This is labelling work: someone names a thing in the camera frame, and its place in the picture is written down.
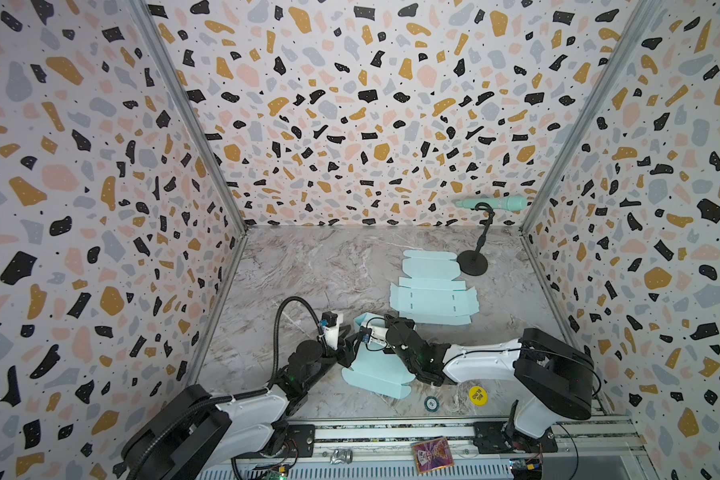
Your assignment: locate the mint paper box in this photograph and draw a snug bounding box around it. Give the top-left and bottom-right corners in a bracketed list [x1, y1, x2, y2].
[342, 313, 415, 400]
[389, 250, 480, 326]

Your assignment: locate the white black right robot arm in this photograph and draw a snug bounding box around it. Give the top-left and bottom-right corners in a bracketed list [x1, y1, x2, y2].
[359, 315, 599, 452]

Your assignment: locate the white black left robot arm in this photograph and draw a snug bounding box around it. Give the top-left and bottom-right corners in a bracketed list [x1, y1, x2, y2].
[121, 326, 362, 479]

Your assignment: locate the flat mint paper box blank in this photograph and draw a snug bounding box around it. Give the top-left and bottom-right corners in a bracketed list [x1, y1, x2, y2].
[389, 250, 480, 326]

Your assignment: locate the yellow round sticker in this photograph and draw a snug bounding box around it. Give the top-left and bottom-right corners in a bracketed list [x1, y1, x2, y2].
[468, 385, 488, 406]

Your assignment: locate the black microphone stand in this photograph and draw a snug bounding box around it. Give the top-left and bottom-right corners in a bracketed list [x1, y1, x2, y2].
[457, 202, 495, 277]

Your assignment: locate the purple snack packet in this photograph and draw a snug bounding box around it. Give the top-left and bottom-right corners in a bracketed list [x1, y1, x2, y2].
[412, 437, 454, 475]

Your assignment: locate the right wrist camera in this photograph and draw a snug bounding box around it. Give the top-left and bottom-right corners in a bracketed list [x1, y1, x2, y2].
[361, 325, 389, 351]

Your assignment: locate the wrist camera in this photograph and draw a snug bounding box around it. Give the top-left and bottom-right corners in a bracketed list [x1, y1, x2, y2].
[319, 311, 343, 351]
[361, 325, 389, 351]

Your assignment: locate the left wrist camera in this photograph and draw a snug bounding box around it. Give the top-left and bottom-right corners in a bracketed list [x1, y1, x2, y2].
[319, 311, 343, 351]

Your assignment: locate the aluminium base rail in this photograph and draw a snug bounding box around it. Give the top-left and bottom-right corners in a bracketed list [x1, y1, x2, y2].
[134, 416, 643, 480]

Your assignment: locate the aluminium left corner post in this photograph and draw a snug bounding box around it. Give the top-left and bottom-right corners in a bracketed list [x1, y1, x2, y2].
[126, 0, 246, 236]

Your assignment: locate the aluminium corner post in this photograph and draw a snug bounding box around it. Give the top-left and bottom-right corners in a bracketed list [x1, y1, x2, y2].
[520, 0, 663, 236]
[126, 0, 246, 236]

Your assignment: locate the aluminium right corner post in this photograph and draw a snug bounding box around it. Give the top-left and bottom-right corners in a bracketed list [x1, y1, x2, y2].
[520, 0, 663, 236]

